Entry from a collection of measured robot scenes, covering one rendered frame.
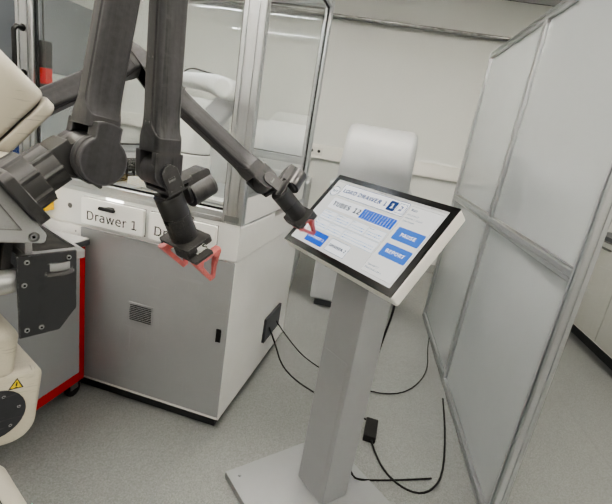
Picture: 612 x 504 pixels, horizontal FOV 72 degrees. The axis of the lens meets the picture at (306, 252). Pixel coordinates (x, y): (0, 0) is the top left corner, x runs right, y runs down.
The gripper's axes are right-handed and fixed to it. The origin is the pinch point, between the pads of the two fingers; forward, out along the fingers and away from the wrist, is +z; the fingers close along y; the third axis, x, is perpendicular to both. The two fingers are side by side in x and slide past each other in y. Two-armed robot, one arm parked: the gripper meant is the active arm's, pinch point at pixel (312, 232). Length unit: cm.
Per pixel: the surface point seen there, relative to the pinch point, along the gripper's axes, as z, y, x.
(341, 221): 2.0, -4.9, -8.3
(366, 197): 1.9, -6.5, -19.5
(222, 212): -8.2, 39.2, 12.2
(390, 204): 1.9, -17.1, -19.9
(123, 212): -25, 69, 37
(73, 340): 1, 76, 93
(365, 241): 2.0, -19.2, -5.6
